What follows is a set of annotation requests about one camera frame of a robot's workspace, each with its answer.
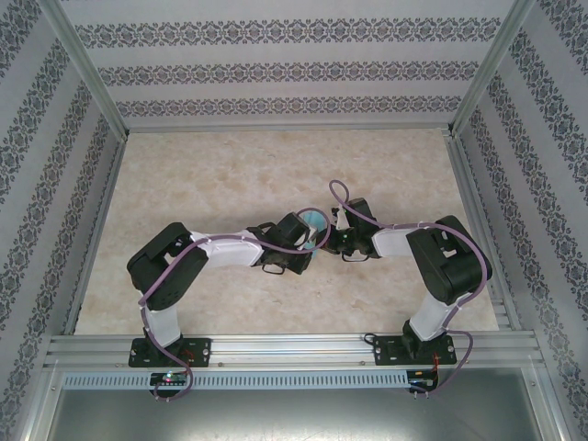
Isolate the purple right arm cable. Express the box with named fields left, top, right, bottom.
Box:
left=328, top=179, right=492, bottom=397

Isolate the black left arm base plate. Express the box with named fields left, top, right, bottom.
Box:
left=128, top=337, right=213, bottom=368

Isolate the aluminium mounting rail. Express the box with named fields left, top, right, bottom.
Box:
left=45, top=333, right=538, bottom=369

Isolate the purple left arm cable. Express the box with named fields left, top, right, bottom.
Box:
left=137, top=207, right=331, bottom=401

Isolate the aluminium table side rail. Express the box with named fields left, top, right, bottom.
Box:
left=62, top=135, right=130, bottom=335
left=444, top=132, right=525, bottom=332

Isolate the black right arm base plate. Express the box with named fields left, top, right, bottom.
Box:
left=371, top=334, right=458, bottom=368

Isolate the aluminium frame bar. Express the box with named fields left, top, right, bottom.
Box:
left=523, top=362, right=575, bottom=441
left=122, top=121, right=454, bottom=135
left=20, top=362, right=63, bottom=441

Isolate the aluminium upright frame post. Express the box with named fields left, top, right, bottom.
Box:
left=40, top=0, right=130, bottom=141
left=447, top=0, right=537, bottom=138

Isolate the aluminium lower frame bar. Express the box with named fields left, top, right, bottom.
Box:
left=20, top=362, right=63, bottom=441
left=523, top=362, right=575, bottom=441

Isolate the grey metal sheet tray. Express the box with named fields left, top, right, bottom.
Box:
left=45, top=389, right=564, bottom=441

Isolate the grey slotted cable duct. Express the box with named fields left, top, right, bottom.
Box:
left=62, top=370, right=411, bottom=390

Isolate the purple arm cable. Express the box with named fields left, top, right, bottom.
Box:
left=328, top=179, right=492, bottom=397
left=137, top=207, right=331, bottom=401

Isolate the aluminium rear frame bar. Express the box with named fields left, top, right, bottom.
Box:
left=122, top=121, right=454, bottom=135

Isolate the teal paper sheet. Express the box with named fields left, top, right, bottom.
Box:
left=300, top=209, right=330, bottom=261

